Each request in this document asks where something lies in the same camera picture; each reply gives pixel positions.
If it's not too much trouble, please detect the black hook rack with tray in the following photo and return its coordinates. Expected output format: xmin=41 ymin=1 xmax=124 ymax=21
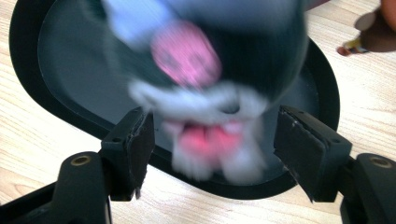
xmin=7 ymin=0 xmax=341 ymax=201

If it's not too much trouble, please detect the red charm with tassel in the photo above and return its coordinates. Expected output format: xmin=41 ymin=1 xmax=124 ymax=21
xmin=337 ymin=0 xmax=396 ymax=57

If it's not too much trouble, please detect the black and white plush toy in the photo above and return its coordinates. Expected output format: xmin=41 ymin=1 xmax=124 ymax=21
xmin=102 ymin=0 xmax=310 ymax=185

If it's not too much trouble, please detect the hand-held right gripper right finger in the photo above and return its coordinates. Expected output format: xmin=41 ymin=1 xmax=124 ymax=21
xmin=273 ymin=105 xmax=354 ymax=203

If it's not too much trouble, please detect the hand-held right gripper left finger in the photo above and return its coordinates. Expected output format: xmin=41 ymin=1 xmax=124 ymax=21
xmin=100 ymin=105 xmax=156 ymax=202

